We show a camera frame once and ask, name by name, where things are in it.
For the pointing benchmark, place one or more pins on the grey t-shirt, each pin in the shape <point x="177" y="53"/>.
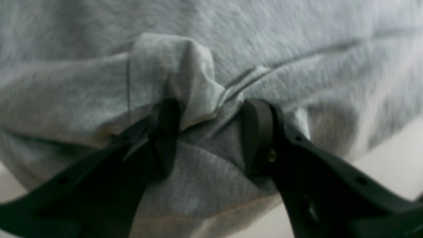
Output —
<point x="76" y="73"/>

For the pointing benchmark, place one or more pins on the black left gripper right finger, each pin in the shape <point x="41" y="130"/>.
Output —
<point x="325" y="197"/>

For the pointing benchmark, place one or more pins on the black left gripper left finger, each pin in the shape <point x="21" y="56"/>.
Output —
<point x="98" y="196"/>

